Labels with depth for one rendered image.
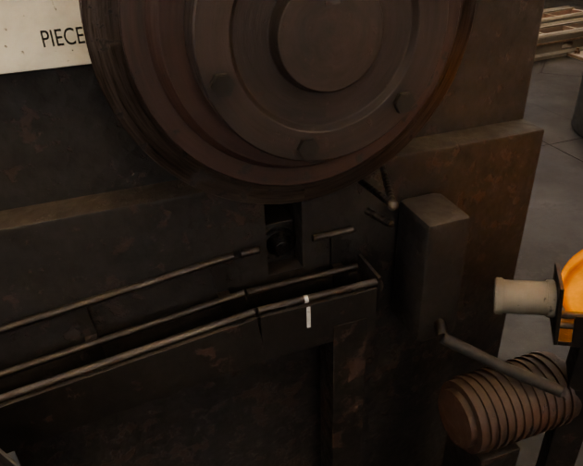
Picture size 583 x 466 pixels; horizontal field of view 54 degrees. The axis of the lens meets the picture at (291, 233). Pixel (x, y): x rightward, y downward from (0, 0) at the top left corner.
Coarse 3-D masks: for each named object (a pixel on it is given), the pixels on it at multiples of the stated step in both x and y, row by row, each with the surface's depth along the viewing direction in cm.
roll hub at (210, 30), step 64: (192, 0) 54; (256, 0) 56; (320, 0) 56; (384, 0) 60; (448, 0) 62; (192, 64) 58; (256, 64) 59; (320, 64) 59; (384, 64) 64; (256, 128) 61; (320, 128) 64; (384, 128) 67
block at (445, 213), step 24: (408, 216) 92; (432, 216) 89; (456, 216) 89; (408, 240) 94; (432, 240) 89; (456, 240) 90; (408, 264) 96; (432, 264) 91; (456, 264) 93; (408, 288) 98; (432, 288) 94; (456, 288) 96; (408, 312) 99; (432, 312) 96; (456, 312) 99; (432, 336) 99
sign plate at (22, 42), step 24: (0, 0) 66; (24, 0) 67; (48, 0) 68; (72, 0) 69; (0, 24) 68; (24, 24) 68; (48, 24) 69; (72, 24) 70; (0, 48) 69; (24, 48) 70; (48, 48) 70; (72, 48) 71; (0, 72) 70
